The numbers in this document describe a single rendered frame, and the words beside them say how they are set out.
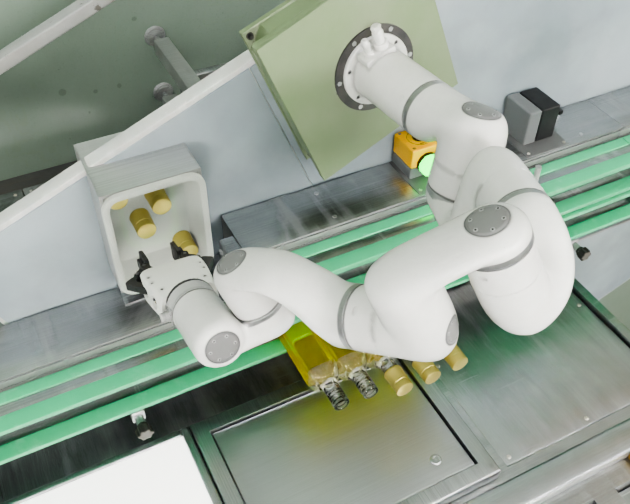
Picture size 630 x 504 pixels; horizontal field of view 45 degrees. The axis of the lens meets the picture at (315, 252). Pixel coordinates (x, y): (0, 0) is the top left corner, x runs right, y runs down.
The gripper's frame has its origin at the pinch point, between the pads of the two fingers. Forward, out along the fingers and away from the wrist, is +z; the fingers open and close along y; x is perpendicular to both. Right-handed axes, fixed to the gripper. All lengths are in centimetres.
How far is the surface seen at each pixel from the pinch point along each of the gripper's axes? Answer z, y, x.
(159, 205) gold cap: 5.8, 2.7, 6.5
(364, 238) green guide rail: -0.6, 38.0, -8.0
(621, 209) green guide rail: 0, 106, -22
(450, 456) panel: -27, 39, -42
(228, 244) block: 6.6, 13.8, -4.9
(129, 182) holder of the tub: 4.3, -1.6, 12.5
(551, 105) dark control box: 5, 86, 6
